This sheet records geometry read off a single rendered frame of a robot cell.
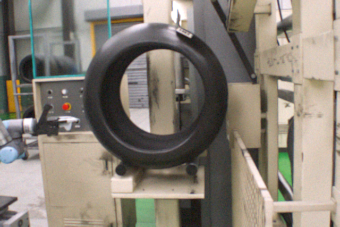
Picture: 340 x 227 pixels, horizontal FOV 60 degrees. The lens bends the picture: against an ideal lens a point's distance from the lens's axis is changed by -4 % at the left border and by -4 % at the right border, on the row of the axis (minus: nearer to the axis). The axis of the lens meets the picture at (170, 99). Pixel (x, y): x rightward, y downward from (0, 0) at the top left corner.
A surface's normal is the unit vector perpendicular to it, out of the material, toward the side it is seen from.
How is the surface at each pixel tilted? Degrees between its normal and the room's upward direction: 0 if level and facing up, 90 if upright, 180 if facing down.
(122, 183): 90
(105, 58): 82
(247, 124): 90
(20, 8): 90
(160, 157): 101
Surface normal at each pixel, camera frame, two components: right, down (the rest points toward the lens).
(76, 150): -0.11, 0.10
